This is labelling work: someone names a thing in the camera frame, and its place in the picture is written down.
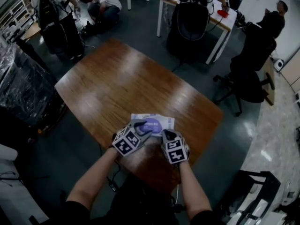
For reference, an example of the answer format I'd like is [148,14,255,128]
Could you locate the person's right forearm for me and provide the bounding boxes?
[178,160,213,214]

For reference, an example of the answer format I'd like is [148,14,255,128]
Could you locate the black office chair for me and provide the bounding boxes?
[212,22,278,117]

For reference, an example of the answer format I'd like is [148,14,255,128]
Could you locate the white-legged work table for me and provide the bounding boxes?
[156,0,238,65]

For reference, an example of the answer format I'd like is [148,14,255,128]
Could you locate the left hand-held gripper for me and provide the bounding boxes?
[112,119,154,157]

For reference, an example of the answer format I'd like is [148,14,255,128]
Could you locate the brown wooden table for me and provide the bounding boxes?
[54,37,225,196]

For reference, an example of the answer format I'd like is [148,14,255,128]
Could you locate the white shelf unit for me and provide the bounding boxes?
[0,0,36,43]

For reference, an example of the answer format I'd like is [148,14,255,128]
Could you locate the white and purple wipes packet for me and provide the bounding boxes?
[130,112,175,138]

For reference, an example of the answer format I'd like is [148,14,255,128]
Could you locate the person's left forearm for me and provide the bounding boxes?
[67,146,121,205]

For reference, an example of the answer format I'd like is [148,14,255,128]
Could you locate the plastic-wrapped black pallet load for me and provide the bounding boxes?
[0,42,68,135]

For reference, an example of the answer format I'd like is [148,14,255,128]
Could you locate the white round appliance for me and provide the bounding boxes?
[273,59,285,72]

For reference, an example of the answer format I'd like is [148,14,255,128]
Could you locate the black backpack rig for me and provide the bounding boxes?
[37,0,62,32]
[166,0,211,60]

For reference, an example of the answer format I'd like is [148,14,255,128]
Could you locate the beige partition panel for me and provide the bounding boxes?
[280,52,300,93]

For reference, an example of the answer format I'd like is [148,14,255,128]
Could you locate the stack of wooden planks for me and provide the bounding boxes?
[262,56,277,107]

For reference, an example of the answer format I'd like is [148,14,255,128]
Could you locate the person's black-clothed torso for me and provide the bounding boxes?
[58,179,225,225]

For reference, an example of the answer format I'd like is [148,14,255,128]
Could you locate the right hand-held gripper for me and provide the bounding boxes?
[161,129,190,165]

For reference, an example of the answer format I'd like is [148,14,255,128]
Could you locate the small red box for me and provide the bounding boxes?
[217,9,231,19]

